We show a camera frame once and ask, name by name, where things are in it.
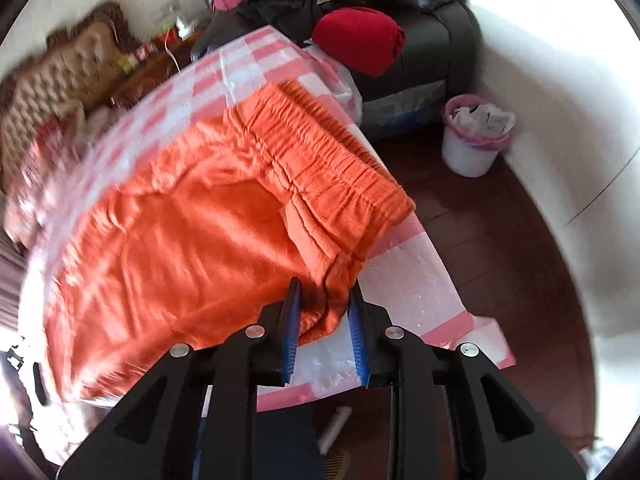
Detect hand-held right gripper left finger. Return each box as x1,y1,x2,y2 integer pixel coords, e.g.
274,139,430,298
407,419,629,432
56,277,303,480

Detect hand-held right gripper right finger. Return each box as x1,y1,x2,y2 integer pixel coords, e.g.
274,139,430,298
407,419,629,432
347,287,586,480

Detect orange pants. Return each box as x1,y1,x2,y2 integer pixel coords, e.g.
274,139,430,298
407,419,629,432
42,82,417,403

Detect white table leg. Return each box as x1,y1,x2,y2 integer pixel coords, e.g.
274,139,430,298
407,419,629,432
320,406,352,456

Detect pink checked plastic tablecloth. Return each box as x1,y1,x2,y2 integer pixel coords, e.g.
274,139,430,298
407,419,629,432
5,25,516,466

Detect white trash bin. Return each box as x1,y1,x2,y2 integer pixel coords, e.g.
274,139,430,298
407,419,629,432
441,94,516,178

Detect clear bag of bottles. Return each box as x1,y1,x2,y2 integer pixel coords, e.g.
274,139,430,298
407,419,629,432
362,80,446,138

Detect carved wooden nightstand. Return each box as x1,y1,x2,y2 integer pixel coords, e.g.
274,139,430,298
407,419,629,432
110,40,206,108

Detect red folded cloth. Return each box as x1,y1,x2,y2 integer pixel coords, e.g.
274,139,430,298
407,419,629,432
311,7,407,78

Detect white wardrobe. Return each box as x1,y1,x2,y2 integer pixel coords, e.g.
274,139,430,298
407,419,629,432
470,0,640,411

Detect pink floral quilt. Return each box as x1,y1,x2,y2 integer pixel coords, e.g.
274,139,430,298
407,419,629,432
5,105,121,241

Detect black leather armchair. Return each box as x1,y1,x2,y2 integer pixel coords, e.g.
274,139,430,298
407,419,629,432
192,0,483,138

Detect black garment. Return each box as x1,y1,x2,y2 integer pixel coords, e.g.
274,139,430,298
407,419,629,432
237,0,326,43

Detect tufted brown carved headboard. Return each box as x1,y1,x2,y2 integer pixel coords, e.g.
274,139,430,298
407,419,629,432
0,2,133,191

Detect white charger cable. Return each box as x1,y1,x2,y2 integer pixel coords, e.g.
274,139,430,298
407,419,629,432
162,32,183,76

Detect wall socket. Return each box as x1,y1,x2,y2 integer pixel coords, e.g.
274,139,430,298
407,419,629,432
152,0,182,23

